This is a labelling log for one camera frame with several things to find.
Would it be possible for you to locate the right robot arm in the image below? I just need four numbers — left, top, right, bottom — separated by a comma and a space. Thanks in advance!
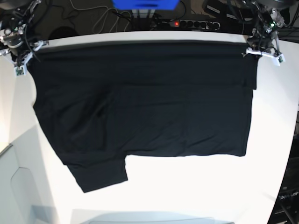
0, 0, 53, 68

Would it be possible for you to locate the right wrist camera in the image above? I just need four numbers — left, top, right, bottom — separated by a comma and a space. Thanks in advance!
14, 65, 27, 77

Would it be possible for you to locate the blue plastic box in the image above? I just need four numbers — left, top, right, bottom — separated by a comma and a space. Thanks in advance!
112, 0, 180, 10

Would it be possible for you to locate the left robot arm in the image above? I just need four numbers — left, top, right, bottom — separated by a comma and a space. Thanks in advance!
235, 0, 296, 63

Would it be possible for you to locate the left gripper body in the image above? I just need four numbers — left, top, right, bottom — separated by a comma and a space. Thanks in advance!
242, 35, 280, 58

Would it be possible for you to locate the black power strip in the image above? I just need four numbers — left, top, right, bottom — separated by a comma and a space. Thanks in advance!
161, 20, 221, 31

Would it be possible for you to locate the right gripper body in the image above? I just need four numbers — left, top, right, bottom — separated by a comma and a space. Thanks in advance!
0, 40, 49, 67

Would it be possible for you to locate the black T-shirt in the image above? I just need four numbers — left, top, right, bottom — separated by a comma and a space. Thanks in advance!
28, 42, 258, 192

